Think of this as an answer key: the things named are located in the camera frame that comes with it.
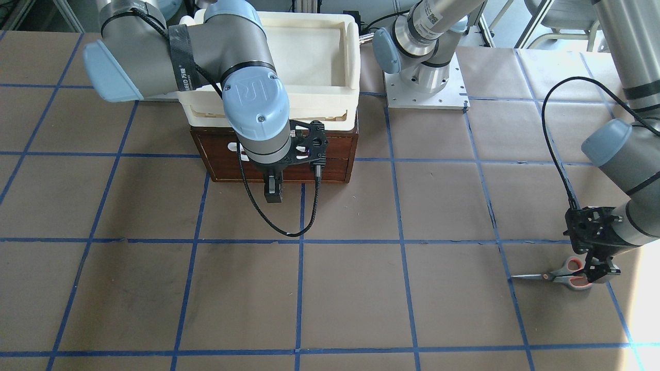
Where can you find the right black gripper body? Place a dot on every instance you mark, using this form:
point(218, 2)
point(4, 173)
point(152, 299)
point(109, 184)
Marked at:
point(269, 168)

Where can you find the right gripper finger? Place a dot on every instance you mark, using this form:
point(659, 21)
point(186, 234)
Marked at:
point(269, 188)
point(277, 188)

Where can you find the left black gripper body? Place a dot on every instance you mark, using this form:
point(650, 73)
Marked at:
point(611, 238)

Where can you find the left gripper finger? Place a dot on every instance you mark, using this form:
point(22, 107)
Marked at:
point(595, 271)
point(610, 268)

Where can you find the orange grey scissors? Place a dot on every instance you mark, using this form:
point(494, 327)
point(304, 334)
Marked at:
point(569, 274)

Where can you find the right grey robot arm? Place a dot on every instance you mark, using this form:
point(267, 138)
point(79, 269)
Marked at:
point(139, 56)

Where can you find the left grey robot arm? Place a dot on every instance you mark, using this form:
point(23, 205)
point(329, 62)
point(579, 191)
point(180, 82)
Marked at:
point(419, 46)

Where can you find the brown wooden drawer cabinet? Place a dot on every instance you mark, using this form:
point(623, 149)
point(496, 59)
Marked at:
point(222, 164)

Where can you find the white plastic tray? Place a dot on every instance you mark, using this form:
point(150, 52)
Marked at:
point(317, 58)

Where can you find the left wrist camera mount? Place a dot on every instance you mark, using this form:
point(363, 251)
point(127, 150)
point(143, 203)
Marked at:
point(590, 230)

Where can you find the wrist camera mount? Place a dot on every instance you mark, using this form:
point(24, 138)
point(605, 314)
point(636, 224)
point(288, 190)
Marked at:
point(308, 145)
point(590, 230)

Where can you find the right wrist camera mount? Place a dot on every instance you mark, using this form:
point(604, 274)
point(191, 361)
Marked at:
point(308, 145)

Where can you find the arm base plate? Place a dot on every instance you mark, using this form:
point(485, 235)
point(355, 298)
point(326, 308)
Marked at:
point(424, 87)

